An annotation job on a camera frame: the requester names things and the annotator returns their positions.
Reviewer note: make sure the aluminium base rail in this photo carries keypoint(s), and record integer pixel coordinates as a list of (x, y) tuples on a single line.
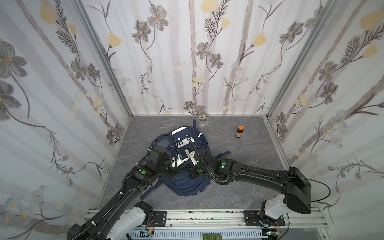
[(230, 224)]

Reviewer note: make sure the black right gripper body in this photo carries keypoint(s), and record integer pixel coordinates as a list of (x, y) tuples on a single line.
[(197, 163)]

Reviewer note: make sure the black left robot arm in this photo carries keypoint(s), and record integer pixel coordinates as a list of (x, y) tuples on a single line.
[(102, 226)]

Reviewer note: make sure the brown bottle with orange cap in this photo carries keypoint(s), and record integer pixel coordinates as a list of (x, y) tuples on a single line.
[(239, 131)]

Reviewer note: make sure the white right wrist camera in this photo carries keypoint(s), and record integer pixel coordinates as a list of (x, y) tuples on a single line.
[(190, 155)]

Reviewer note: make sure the navy blue student backpack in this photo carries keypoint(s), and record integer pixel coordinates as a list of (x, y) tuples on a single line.
[(177, 142)]

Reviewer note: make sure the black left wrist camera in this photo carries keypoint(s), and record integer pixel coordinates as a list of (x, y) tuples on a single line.
[(159, 155)]

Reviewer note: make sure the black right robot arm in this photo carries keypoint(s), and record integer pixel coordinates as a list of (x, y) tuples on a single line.
[(294, 190)]

